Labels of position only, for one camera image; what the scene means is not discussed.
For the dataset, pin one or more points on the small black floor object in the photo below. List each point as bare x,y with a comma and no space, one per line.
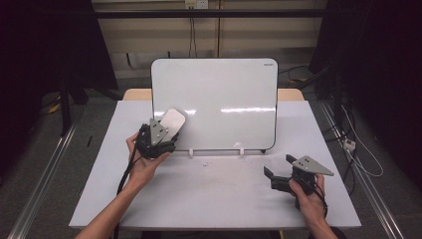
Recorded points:
89,141

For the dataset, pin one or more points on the white table mat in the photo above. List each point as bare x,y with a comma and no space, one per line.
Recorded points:
212,195

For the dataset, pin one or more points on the aluminium floor rail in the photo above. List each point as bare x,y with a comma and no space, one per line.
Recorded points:
375,199
43,186

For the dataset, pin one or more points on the white wall outlet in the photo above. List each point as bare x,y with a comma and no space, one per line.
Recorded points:
196,3

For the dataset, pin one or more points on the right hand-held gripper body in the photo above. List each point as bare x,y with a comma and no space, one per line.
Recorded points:
303,176

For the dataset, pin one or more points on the white whiteboard eraser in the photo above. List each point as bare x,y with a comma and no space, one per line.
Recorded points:
174,121

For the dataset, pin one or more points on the vertical wall conduit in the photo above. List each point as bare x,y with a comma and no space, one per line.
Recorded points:
219,30

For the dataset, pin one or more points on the person's right hand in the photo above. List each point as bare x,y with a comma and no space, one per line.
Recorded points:
310,205

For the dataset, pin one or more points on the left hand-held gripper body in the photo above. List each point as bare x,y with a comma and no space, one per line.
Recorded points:
154,139

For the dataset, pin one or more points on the wooden table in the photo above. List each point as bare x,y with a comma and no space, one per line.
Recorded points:
132,95

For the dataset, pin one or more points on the person's left hand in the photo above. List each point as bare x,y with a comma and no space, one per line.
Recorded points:
146,169

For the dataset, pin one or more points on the white whiteboard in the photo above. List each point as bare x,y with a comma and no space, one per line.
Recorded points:
219,99

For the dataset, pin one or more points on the black curtain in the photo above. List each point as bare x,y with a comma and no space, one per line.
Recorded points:
43,49
381,49

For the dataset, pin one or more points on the white whiteboard stand clip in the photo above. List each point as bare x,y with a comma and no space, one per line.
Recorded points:
191,152
241,151

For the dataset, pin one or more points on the black horizontal crossbar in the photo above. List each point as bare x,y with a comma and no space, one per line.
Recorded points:
205,13

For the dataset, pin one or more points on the white power strip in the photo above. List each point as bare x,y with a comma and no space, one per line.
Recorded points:
349,144

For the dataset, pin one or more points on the black metal stand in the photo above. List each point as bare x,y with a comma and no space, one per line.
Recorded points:
64,103

